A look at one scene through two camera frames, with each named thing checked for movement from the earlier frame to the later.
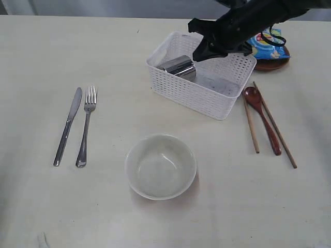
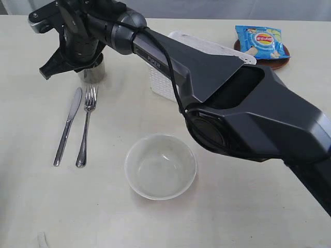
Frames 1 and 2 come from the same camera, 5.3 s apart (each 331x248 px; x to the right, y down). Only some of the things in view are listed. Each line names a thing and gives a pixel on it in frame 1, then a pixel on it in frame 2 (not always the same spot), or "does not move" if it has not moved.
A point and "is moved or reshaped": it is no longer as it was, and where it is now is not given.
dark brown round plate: x=272 y=64 does not move
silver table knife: x=76 y=100 does not move
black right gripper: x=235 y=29 -> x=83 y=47
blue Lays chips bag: x=268 y=44 does not move
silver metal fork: x=89 y=102 does not move
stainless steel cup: x=182 y=66 is moved or reshaped
